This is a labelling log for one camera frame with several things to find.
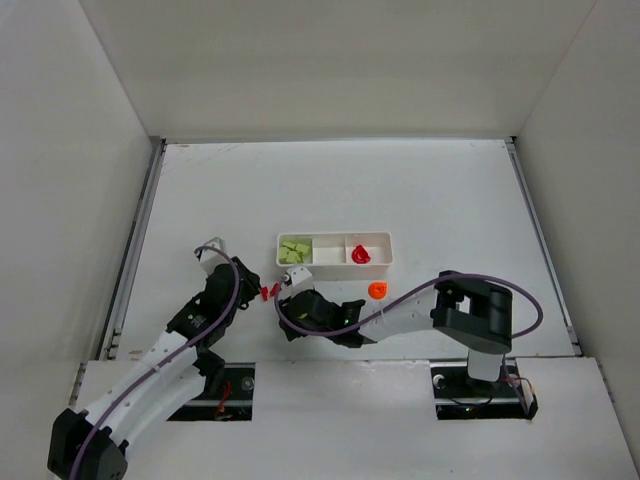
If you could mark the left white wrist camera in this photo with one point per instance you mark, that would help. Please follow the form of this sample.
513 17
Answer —
211 254

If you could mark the red curved lego piece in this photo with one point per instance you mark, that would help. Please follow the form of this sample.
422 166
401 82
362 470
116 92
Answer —
360 255

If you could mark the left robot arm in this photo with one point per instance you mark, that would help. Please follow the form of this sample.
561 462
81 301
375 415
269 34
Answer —
97 442

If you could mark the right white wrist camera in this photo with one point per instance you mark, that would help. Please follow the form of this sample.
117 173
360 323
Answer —
298 278

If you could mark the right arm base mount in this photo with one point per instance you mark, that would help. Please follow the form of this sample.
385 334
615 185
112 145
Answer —
459 397

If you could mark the right aluminium frame rail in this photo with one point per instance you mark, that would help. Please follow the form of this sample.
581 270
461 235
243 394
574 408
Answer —
511 147

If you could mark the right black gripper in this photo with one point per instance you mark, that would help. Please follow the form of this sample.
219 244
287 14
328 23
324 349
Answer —
291 310

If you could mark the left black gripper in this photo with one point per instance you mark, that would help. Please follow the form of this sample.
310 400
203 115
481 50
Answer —
248 282

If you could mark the red slope lego brick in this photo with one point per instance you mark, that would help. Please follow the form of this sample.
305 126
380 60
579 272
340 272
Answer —
274 290

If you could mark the white divided sorting tray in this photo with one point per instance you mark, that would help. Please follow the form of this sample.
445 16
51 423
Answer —
330 254

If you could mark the aluminium frame rail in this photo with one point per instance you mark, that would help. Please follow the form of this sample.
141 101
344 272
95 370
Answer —
111 330
511 147

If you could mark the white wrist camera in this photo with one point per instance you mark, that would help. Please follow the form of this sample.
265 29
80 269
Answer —
298 278
211 254

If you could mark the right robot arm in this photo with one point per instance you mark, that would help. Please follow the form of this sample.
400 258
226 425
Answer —
470 309

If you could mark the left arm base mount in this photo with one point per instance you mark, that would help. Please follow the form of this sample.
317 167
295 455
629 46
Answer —
229 399

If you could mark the left aluminium frame rail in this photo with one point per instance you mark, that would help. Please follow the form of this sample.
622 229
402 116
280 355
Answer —
111 330

